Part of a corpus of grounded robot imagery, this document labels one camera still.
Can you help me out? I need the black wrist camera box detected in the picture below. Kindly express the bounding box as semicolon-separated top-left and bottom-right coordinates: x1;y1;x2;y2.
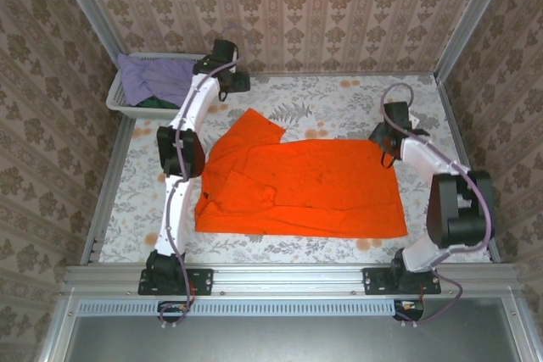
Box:
211;38;239;64
383;100;430;131

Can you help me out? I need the white floral tablecloth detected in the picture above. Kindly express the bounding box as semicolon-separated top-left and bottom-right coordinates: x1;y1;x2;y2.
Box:
98;74;495;265

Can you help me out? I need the white plastic laundry basket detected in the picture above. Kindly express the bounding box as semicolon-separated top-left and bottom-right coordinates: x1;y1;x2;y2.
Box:
104;52;204;122

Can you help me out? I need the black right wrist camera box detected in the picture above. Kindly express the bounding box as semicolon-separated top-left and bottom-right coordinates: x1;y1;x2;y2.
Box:
383;100;430;131

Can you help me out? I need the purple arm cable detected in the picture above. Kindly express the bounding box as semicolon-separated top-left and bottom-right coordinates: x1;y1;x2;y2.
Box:
159;25;258;331
380;83;497;329

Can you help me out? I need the grey metal panel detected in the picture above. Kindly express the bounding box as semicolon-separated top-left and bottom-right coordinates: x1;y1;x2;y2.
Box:
63;315;521;362

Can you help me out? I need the aluminium table side rail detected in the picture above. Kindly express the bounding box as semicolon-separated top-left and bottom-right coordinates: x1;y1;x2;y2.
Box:
436;80;504;264
80;118;137;265

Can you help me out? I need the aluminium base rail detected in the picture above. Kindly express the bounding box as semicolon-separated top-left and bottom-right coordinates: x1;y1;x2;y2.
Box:
63;264;527;298

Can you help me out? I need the grey slotted cable duct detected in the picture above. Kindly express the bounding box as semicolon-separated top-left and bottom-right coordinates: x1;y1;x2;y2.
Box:
76;298;395;317

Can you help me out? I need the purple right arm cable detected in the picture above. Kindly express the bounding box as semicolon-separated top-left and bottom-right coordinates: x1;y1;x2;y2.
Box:
380;83;497;329

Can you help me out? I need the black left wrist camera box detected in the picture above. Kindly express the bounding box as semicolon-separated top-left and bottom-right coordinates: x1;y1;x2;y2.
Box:
211;38;239;64

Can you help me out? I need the orange t-shirt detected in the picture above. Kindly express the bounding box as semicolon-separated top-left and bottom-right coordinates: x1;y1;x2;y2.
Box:
193;108;409;239

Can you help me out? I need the green t-shirt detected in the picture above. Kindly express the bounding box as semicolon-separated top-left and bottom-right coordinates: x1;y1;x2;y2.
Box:
134;97;182;109

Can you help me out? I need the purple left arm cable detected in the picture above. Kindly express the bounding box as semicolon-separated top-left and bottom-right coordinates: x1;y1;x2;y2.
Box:
159;25;258;331

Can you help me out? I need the purple t-shirt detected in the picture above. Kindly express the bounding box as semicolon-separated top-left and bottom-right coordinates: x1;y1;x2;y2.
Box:
117;53;197;108

